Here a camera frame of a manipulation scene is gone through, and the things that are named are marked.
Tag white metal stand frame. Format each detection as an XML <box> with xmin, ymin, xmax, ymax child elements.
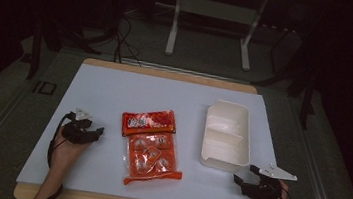
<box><xmin>148</xmin><ymin>0</ymin><xmax>270</xmax><ymax>74</ymax></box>

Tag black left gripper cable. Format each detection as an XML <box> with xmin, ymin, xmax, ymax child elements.
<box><xmin>44</xmin><ymin>108</ymin><xmax>78</xmax><ymax>172</ymax></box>

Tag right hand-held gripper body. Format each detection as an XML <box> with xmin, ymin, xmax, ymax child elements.
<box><xmin>239</xmin><ymin>160</ymin><xmax>300</xmax><ymax>199</ymax></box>

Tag black stand legs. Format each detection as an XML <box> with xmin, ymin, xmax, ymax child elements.
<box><xmin>25</xmin><ymin>12</ymin><xmax>121</xmax><ymax>90</ymax></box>

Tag white table mat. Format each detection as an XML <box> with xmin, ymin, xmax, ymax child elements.
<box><xmin>14</xmin><ymin>57</ymin><xmax>287</xmax><ymax>199</ymax></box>

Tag black floor bracket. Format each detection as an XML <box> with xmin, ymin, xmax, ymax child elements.
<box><xmin>31</xmin><ymin>79</ymin><xmax>58</xmax><ymax>97</ymax></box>

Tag black tripod stand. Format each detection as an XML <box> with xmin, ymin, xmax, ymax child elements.
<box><xmin>248</xmin><ymin>8</ymin><xmax>329</xmax><ymax>131</ymax></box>

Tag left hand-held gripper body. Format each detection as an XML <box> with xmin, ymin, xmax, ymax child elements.
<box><xmin>58</xmin><ymin>105</ymin><xmax>98</xmax><ymax>147</ymax></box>

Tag white divided plastic box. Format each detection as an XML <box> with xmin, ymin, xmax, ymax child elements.
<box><xmin>198</xmin><ymin>97</ymin><xmax>259</xmax><ymax>175</ymax></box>

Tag orange snack bag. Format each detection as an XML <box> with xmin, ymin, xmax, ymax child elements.
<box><xmin>114</xmin><ymin>104</ymin><xmax>191</xmax><ymax>193</ymax></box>

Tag person's left hand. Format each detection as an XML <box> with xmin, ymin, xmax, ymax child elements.
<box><xmin>50</xmin><ymin>128</ymin><xmax>93</xmax><ymax>172</ymax></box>

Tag black floor cables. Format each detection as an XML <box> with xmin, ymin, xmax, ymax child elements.
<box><xmin>111</xmin><ymin>11</ymin><xmax>149</xmax><ymax>68</ymax></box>

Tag black wrist strap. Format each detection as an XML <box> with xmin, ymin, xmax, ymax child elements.
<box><xmin>34</xmin><ymin>180</ymin><xmax>65</xmax><ymax>199</ymax></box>

